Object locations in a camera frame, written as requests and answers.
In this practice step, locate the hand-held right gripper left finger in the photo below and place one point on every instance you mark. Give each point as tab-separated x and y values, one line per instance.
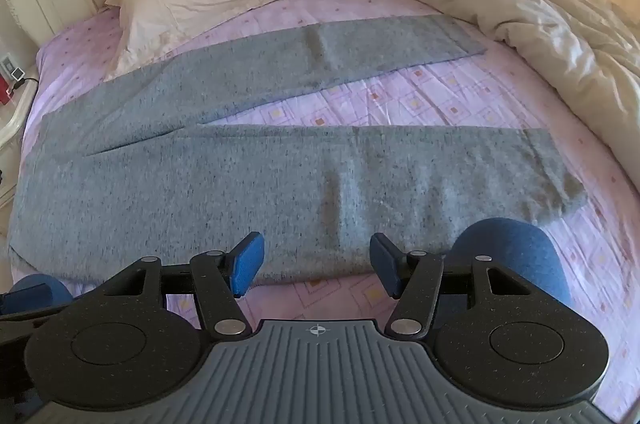
249	260

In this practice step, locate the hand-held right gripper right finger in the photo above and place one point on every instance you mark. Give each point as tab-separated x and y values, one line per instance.
383	263

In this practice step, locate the grey pants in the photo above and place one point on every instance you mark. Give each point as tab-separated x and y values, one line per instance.
200	184

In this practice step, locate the person's left leg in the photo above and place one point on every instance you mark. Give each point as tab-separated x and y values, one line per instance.
37	290

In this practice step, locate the purple patterned bed sheet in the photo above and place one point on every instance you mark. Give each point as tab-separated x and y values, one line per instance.
425	98

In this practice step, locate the white nightstand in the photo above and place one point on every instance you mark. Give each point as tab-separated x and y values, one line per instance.
15	118

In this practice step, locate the red box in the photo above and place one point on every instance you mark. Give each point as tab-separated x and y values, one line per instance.
4	89

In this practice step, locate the small white device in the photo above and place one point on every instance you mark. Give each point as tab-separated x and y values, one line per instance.
14	69

